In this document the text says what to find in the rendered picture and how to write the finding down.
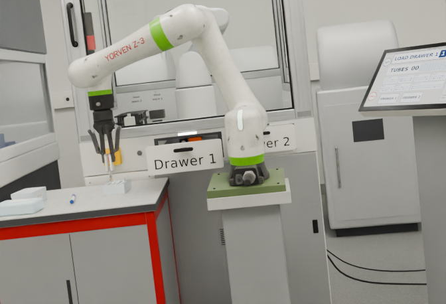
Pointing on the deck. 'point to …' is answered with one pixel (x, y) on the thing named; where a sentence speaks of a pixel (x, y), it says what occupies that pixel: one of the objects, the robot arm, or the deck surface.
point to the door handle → (71, 24)
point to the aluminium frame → (298, 93)
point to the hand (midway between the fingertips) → (109, 162)
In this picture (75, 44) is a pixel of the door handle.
